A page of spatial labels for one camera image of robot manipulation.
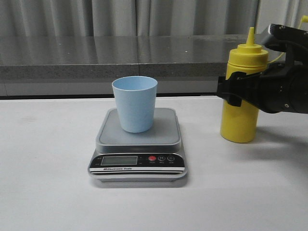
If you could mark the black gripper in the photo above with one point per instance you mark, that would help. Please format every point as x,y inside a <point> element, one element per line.
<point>283,87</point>

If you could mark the grey stone counter ledge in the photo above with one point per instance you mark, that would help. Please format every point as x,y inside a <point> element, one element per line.
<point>81,67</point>

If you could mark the light blue plastic cup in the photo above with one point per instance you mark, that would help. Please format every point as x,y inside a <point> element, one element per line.
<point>135,101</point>

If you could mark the grey pleated curtain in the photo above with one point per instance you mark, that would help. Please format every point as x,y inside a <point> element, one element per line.
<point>144,17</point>

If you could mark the silver digital kitchen scale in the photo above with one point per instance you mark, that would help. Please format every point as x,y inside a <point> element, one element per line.
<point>154,155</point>

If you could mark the yellow squeeze bottle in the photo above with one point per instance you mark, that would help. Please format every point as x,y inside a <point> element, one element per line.
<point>238,124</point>

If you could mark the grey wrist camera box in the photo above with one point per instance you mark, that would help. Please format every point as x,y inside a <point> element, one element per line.
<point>278,37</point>

